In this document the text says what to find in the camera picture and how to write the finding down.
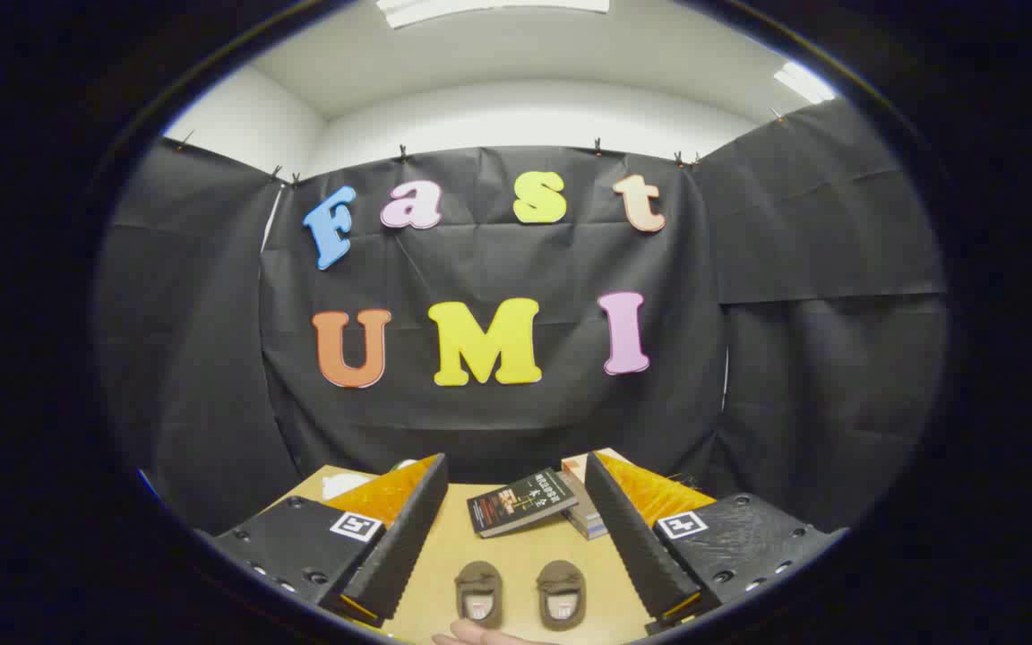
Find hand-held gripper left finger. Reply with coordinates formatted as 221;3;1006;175
210;452;450;628

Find white plush toy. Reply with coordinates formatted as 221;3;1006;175
321;459;418;501

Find tan cover book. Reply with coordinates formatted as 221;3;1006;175
559;448;633;541

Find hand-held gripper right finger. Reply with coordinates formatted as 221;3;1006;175
583;451;850;635

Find black cover book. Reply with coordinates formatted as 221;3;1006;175
467;468;580;539

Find brown fuzzy slipper shoe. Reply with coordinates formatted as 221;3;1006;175
454;561;504;630
537;560;588;632

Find ceiling light panel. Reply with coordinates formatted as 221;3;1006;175
377;0;611;30
773;61;838;106

